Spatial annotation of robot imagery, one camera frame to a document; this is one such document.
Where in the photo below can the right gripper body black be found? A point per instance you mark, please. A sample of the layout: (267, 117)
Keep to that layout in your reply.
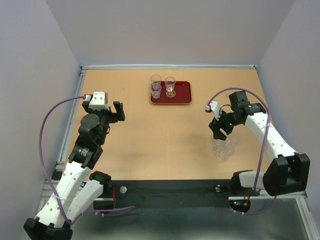
(229, 118)

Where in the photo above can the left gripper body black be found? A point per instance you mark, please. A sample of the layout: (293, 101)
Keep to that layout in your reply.
(106, 117)

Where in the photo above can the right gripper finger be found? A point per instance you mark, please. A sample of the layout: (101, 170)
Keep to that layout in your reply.
(228, 128)
(217, 133)

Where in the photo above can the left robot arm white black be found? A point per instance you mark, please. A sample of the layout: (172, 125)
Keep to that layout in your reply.
(78, 186)

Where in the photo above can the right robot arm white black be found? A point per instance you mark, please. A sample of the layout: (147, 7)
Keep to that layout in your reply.
(288, 170)

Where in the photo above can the red lacquer tray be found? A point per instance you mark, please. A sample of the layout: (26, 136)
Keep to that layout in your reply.
(182, 94)

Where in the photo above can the clear glass cluster left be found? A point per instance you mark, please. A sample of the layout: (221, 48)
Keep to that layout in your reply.
(216, 143)

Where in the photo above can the clear glass cluster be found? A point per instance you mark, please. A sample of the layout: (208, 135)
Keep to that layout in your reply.
(226, 151)
(232, 141)
(216, 143)

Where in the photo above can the clear glass cluster right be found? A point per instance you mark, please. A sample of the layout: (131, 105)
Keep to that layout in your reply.
(232, 141)

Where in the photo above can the clear glass cluster front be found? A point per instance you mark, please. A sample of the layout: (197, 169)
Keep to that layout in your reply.
(226, 151)

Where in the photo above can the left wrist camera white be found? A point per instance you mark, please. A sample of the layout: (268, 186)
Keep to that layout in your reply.
(97, 101)

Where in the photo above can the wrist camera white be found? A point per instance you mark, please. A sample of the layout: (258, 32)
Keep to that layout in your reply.
(97, 101)
(215, 108)

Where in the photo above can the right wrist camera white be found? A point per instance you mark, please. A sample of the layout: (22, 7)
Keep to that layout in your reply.
(215, 108)

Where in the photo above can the aluminium frame rail back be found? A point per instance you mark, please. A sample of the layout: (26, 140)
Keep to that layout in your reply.
(166, 66)

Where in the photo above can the aluminium frame rail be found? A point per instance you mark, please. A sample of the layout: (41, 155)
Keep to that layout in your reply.
(58, 169)
(166, 66)
(261, 217)

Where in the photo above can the aluminium frame rail left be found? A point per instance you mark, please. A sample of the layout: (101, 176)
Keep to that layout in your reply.
(58, 169)

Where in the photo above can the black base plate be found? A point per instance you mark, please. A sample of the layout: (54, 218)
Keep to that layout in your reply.
(158, 194)

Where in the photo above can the aluminium frame rail front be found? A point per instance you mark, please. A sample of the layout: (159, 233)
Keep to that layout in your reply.
(261, 217)

